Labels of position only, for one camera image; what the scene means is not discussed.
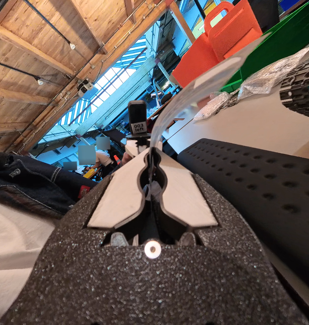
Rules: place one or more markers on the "green bin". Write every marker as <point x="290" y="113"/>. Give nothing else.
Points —
<point x="276" y="43"/>

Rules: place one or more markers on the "black perforated mat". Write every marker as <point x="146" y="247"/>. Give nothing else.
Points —
<point x="246" y="177"/>

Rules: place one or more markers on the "orange plastic bin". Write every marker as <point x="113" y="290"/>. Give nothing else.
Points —
<point x="200" y="58"/>

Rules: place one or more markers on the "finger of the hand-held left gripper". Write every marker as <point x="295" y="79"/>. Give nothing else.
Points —
<point x="145" y="146"/>
<point x="131" y="148"/>

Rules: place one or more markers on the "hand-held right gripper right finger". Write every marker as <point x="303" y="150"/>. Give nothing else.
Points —
<point x="185" y="203"/>

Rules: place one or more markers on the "blue white sticker sheet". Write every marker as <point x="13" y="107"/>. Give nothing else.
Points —
<point x="215" y="71"/>

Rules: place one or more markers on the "person's denim jacket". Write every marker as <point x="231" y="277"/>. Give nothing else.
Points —
<point x="30" y="188"/>

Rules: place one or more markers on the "blue yellow toy robot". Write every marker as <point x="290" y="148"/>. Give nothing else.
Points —
<point x="299" y="91"/>

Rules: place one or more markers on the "orange traffic cone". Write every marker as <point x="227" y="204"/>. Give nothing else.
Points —
<point x="117" y="161"/>

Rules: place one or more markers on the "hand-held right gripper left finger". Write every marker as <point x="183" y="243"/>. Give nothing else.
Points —
<point x="119" y="203"/>

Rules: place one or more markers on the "clear plastic bag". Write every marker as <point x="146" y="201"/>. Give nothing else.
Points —
<point x="266" y="76"/>
<point x="213" y="106"/>

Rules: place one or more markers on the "yellow box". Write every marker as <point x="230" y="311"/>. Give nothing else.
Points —
<point x="89" y="174"/>

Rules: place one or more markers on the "person's white shirt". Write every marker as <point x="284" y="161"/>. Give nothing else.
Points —
<point x="12" y="241"/>

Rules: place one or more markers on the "white security camera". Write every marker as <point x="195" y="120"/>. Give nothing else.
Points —
<point x="84" y="87"/>

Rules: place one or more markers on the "person's left hand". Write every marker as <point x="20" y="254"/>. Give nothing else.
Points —
<point x="126" y="160"/>

